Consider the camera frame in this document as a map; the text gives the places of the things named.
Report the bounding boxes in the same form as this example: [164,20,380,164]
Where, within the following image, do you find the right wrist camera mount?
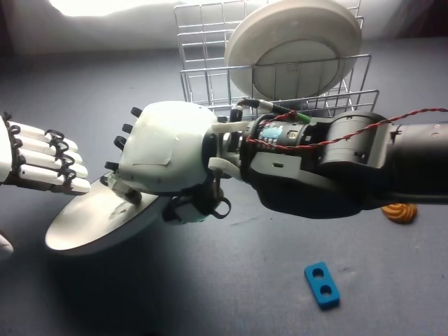
[208,104,255,200]

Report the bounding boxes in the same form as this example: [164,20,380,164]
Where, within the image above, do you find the white round plate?
[44,171,164,257]
[223,0,363,101]

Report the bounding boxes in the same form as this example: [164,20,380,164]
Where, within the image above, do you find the blue block with two holes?
[303,260,342,311]

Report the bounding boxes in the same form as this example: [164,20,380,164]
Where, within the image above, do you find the white wire plate rack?
[173,0,381,118]

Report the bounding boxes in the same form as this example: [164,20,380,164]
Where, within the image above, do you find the orange swirl cookie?
[381,202,419,226]

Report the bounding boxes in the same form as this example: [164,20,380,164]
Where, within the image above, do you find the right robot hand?
[99,100,232,225]

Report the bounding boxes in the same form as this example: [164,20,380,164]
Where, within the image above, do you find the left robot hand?
[0,111,92,260]

